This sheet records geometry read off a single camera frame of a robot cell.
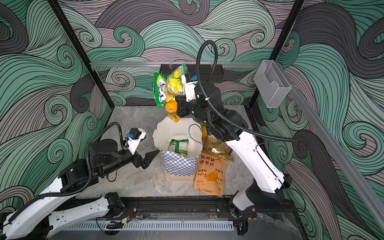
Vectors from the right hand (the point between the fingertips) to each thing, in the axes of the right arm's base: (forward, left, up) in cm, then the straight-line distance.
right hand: (177, 97), depth 56 cm
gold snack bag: (+1, -22, -40) cm, 46 cm away
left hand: (-12, +11, -15) cm, 21 cm away
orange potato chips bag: (-14, -16, -45) cm, 50 cm away
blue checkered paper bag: (-16, +1, -31) cm, 35 cm away
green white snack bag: (+3, +2, -46) cm, 46 cm away
